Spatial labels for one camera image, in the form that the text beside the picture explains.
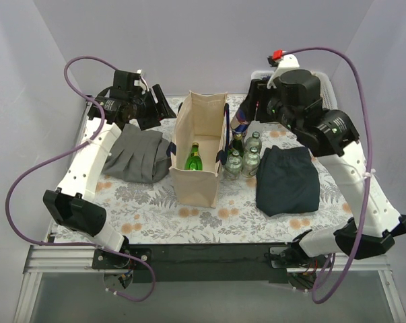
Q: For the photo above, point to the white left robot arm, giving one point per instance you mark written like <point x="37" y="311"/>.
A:
<point x="71" y="203"/>

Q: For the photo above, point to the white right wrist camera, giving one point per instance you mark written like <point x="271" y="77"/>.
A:
<point x="281" y="62"/>

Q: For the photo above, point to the beige canvas tote bag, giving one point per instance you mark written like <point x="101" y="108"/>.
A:
<point x="204" y="119"/>

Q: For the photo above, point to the white plastic basket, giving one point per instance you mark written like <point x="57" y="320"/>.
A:
<point x="326" y="88"/>

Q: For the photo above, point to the clear chang bottle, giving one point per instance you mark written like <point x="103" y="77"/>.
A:
<point x="233" y="165"/>
<point x="250" y="162"/>
<point x="253" y="141"/>

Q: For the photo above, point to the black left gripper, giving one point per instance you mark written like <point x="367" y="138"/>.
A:
<point x="152" y="108"/>

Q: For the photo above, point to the clear Chang bottle back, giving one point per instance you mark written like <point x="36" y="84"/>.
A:
<point x="250" y="162"/>

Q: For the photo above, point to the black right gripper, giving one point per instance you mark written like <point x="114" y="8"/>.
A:
<point x="253" y="99"/>

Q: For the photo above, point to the floral table mat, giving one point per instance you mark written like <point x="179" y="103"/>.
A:
<point x="151" y="213"/>

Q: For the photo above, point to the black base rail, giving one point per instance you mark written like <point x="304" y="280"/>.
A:
<point x="219" y="262"/>

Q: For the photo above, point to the dark folded shorts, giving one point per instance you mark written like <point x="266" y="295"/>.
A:
<point x="287" y="182"/>

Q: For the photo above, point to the red tab drink can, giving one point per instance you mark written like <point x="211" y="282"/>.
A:
<point x="240" y="122"/>

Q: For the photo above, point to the green Perrier bottle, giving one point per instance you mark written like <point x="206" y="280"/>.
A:
<point x="237" y="144"/>
<point x="194" y="161"/>

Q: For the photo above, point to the grey folded cloth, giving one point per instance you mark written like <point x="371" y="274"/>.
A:
<point x="138" y="156"/>

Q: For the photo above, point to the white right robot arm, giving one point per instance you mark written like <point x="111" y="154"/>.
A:
<point x="334" y="140"/>

